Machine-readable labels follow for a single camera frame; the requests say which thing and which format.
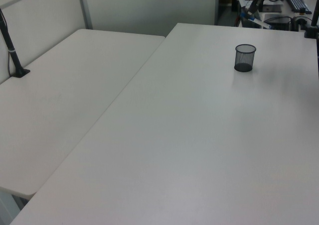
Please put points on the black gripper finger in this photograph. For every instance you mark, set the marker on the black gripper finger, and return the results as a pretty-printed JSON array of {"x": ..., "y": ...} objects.
[{"x": 253, "y": 6}]

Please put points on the white marker with blue cap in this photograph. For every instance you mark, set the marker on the white marker with blue cap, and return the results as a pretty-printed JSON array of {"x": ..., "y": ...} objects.
[{"x": 261, "y": 23}]

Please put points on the white background desk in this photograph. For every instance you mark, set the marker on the white background desk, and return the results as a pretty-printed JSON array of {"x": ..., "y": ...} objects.
[{"x": 286, "y": 11}]

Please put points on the black computer keyboard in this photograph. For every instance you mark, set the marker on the black computer keyboard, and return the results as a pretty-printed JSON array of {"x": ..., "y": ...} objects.
[{"x": 296, "y": 1}]

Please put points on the black mesh pen cup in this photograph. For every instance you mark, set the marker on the black mesh pen cup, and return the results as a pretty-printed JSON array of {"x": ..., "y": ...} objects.
[{"x": 244, "y": 60}]

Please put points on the white side table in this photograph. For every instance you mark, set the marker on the white side table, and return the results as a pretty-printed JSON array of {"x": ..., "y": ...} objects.
[{"x": 62, "y": 98}]

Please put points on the black pole with white tie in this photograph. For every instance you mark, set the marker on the black pole with white tie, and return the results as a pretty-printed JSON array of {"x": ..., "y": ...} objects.
[{"x": 12, "y": 53}]

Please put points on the black camera pole with clamp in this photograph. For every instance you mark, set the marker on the black camera pole with clamp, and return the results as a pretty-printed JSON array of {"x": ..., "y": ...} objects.
[{"x": 314, "y": 18}]

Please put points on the grey partition frame post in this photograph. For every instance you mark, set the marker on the grey partition frame post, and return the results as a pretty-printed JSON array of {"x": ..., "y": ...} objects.
[{"x": 84, "y": 8}]

